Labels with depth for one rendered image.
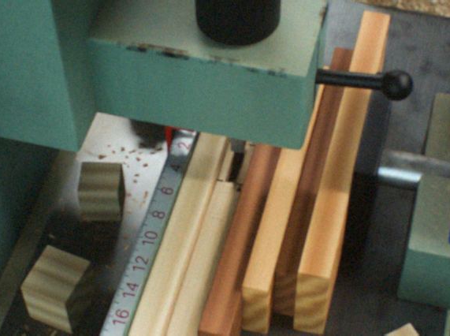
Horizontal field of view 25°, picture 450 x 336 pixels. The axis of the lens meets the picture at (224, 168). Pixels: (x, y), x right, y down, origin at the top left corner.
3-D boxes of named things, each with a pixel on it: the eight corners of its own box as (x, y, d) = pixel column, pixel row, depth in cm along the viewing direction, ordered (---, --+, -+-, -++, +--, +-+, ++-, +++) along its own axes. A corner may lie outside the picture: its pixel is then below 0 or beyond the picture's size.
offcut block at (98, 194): (82, 220, 86) (76, 192, 83) (87, 189, 88) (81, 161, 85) (122, 222, 86) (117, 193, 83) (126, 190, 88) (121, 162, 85)
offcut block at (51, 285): (29, 317, 81) (20, 286, 77) (55, 275, 83) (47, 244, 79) (72, 334, 80) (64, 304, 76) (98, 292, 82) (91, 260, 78)
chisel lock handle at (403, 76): (408, 110, 63) (412, 88, 61) (304, 91, 64) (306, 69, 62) (413, 87, 64) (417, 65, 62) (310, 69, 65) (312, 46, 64)
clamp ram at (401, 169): (448, 273, 70) (471, 194, 63) (341, 251, 71) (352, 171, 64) (463, 173, 76) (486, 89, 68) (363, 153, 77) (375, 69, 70)
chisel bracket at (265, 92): (301, 169, 66) (307, 77, 59) (94, 128, 68) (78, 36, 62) (323, 86, 70) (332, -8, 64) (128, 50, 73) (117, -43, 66)
